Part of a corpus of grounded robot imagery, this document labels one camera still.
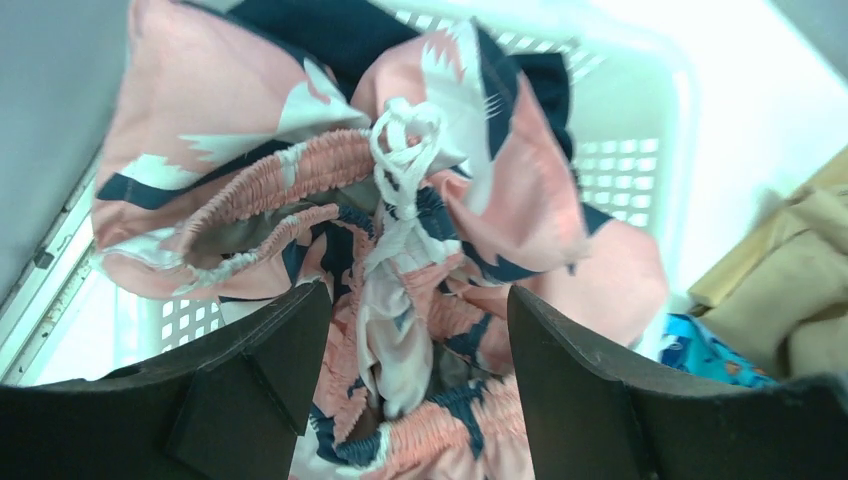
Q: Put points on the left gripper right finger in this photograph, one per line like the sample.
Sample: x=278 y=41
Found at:
x=594 y=409

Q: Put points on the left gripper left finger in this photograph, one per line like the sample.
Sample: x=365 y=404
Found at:
x=228 y=405

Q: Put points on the pink shark print shorts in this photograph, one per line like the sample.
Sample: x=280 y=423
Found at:
x=236 y=168

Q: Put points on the white perforated plastic basket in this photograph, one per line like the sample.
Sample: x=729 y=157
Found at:
x=632 y=122

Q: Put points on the light blue shark shorts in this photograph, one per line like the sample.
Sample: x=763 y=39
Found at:
x=688 y=346

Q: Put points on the beige shorts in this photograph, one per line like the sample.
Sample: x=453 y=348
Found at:
x=779 y=298

